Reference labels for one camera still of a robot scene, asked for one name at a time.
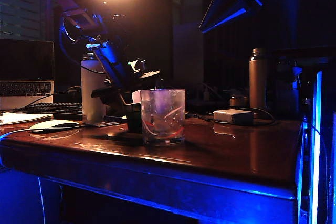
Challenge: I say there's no white paper notebook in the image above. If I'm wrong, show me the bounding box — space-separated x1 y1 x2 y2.
0 112 54 126

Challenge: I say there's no white mouse cable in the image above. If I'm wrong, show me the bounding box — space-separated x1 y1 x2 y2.
0 128 34 168

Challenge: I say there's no small metal cup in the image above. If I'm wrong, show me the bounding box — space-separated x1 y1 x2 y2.
229 95 249 108

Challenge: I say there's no thin black keyboard cable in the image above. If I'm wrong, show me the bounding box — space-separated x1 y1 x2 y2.
24 92 70 108

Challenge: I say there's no blue-lit metal frame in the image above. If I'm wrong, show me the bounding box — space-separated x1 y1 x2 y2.
296 70 336 224

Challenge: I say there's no Rubik's cube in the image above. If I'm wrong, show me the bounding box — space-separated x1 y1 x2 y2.
125 103 144 134

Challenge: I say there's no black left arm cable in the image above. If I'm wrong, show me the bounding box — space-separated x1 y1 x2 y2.
58 16 106 75

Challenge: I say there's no white tumbler bottle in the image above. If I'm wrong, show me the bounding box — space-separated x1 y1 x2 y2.
80 52 108 125

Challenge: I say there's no black keyboard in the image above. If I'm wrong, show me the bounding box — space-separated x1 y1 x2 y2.
12 102 84 121

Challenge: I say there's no printed glass cup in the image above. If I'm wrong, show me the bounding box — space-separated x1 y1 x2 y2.
140 89 186 146

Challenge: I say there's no white computer mouse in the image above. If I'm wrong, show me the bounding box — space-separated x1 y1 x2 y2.
29 120 80 132

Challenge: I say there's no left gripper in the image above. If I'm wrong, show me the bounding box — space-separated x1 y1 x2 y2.
88 41 161 116

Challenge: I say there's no white power adapter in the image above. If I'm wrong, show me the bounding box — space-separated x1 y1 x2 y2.
213 109 255 126

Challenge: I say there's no brown thermos bottle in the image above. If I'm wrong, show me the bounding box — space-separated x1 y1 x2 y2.
249 48 269 110

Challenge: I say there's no flat card coaster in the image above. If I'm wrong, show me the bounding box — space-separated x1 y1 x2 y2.
90 121 124 128

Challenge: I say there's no window blind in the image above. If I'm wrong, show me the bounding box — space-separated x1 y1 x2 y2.
0 0 52 41

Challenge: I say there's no silver laptop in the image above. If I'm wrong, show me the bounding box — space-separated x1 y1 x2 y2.
0 39 55 111

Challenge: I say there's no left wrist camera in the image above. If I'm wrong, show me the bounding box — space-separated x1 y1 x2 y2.
128 59 148 73

